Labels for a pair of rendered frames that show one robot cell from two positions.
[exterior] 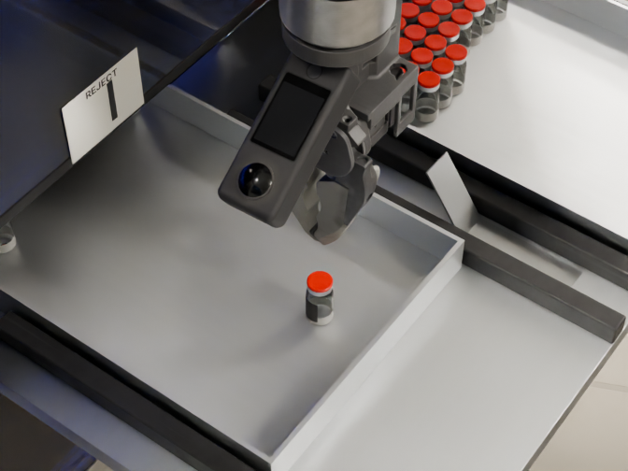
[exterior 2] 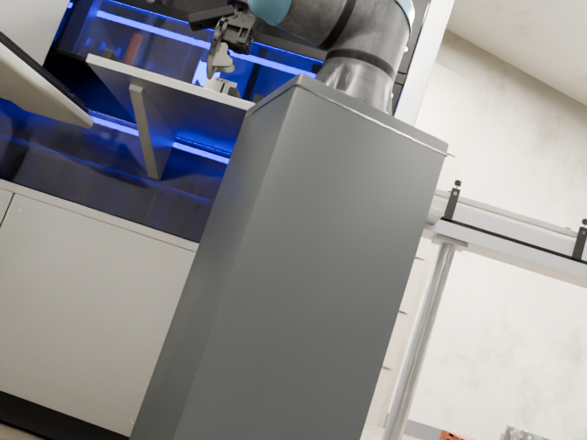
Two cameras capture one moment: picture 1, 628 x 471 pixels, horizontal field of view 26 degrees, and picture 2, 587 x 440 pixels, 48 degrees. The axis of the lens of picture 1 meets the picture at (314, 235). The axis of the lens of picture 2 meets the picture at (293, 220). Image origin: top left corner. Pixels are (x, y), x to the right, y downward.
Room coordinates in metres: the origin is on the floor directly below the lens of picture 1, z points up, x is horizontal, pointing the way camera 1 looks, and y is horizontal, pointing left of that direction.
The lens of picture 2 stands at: (0.15, -1.49, 0.46)
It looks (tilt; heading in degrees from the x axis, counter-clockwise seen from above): 9 degrees up; 60
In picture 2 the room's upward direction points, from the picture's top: 19 degrees clockwise
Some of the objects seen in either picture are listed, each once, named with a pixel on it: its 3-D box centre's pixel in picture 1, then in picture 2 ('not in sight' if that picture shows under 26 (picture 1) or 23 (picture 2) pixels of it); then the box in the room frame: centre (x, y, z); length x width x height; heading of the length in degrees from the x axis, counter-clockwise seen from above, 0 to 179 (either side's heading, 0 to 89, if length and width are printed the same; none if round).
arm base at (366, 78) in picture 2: not in sight; (351, 95); (0.68, -0.64, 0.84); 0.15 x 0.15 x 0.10
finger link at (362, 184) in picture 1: (343, 173); (217, 40); (0.65, -0.02, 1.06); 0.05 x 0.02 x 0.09; 54
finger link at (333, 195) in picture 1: (352, 194); (220, 61); (0.67, -0.03, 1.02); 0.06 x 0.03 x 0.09; 144
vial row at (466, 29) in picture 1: (453, 40); not in sight; (0.97, -0.13, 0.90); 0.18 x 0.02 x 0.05; 143
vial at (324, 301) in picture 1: (320, 299); not in sight; (0.67, 0.00, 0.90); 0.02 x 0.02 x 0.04
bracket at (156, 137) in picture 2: not in sight; (146, 136); (0.60, 0.07, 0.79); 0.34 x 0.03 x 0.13; 54
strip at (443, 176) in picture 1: (504, 222); not in sight; (0.74, -0.16, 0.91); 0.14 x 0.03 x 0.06; 53
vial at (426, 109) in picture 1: (427, 96); not in sight; (0.90, -0.10, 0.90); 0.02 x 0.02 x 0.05
